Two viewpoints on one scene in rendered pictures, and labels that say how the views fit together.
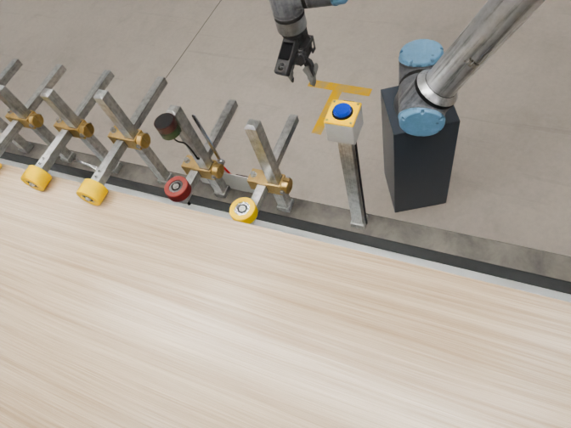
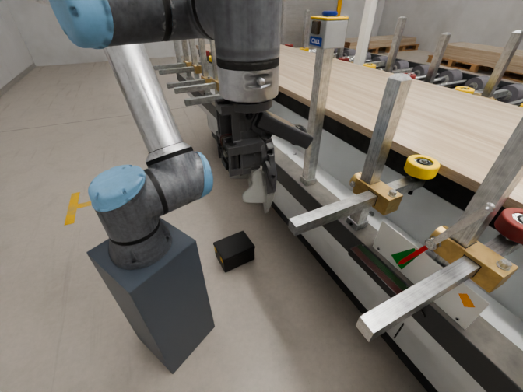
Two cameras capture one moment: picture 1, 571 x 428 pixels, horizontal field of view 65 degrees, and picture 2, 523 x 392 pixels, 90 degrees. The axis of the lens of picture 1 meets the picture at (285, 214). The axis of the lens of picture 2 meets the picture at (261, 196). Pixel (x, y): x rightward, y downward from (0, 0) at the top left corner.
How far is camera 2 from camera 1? 1.68 m
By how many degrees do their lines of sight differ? 83
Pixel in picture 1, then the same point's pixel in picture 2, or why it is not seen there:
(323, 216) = (329, 199)
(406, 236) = (289, 162)
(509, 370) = not seen: hidden behind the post
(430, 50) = (114, 173)
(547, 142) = (83, 274)
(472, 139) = (93, 325)
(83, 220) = not seen: outside the picture
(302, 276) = not seen: hidden behind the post
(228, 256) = (451, 148)
